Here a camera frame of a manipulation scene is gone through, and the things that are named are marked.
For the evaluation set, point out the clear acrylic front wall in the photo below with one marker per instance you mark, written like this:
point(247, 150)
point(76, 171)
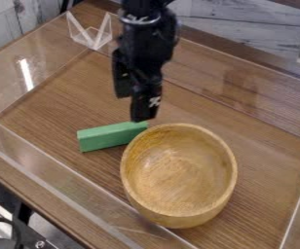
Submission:
point(100, 220)

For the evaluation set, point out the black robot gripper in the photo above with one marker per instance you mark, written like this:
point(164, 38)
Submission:
point(145, 49)

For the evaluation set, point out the brown wooden bowl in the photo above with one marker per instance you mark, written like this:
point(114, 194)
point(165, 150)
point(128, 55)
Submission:
point(179, 172)

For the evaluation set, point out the clear acrylic corner bracket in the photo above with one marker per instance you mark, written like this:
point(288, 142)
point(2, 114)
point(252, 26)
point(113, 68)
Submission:
point(94, 38)

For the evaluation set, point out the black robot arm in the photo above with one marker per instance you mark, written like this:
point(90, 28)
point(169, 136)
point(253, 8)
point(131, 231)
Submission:
point(141, 8)

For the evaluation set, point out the green rectangular block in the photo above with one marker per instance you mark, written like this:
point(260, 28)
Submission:
point(108, 136)

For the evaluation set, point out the black metal table leg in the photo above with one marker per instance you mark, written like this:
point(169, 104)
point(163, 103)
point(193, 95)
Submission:
point(21, 217)

